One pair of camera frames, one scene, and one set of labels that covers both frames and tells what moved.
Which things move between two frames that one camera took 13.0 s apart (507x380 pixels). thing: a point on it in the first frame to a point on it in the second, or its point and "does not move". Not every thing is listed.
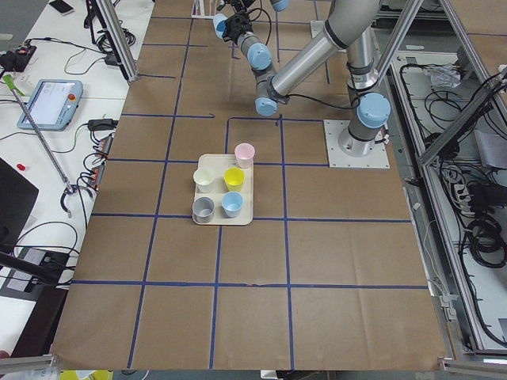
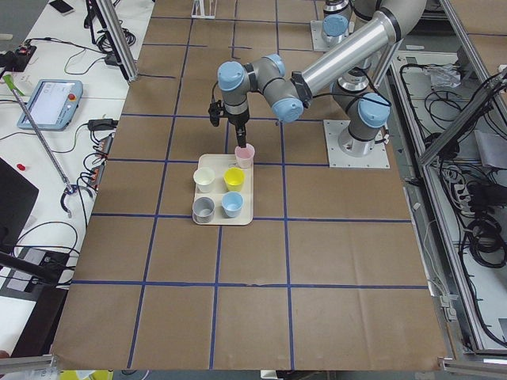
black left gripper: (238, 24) to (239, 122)
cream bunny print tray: (219, 163) does not move
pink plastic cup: (245, 153) does not move
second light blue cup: (232, 203) does not move
